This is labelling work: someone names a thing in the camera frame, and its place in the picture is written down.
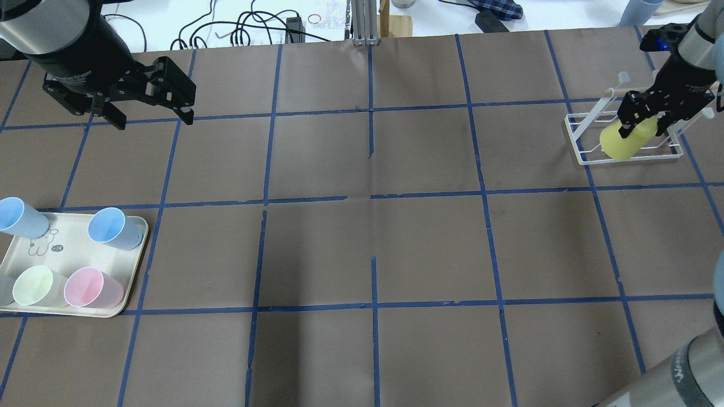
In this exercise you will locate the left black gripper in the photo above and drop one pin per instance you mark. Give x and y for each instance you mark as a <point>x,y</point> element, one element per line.
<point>76,59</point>

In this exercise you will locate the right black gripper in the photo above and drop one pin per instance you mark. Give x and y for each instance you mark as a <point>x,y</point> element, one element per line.
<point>680,77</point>

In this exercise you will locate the yellow plastic cup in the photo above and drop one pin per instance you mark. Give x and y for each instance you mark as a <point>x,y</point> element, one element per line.
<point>624,148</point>

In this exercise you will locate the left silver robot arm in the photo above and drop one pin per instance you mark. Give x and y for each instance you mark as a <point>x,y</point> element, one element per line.
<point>35,28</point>

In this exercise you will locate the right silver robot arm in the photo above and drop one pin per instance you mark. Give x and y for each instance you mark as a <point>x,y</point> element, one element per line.
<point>693,374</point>

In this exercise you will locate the blue cup on tray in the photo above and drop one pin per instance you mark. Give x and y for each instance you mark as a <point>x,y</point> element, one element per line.
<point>112,227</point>

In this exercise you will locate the blue cup near tray edge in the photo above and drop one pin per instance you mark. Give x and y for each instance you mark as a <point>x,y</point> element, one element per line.
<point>20,219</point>

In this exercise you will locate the pink cup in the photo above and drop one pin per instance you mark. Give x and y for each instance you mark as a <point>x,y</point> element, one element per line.
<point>92,288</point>

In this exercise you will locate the pale green cup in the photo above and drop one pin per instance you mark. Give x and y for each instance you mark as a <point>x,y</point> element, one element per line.
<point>40,286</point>

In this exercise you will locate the beige serving tray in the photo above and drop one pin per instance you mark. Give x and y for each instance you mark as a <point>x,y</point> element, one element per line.
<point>65,249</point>

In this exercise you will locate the folded blue plaid umbrella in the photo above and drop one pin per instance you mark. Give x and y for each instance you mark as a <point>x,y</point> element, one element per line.
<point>504,10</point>

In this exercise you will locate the wooden mug tree stand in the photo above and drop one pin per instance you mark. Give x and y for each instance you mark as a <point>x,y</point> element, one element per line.
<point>393,26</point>

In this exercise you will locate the aluminium frame post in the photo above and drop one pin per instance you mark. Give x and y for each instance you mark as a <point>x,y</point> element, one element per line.
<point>364,26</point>

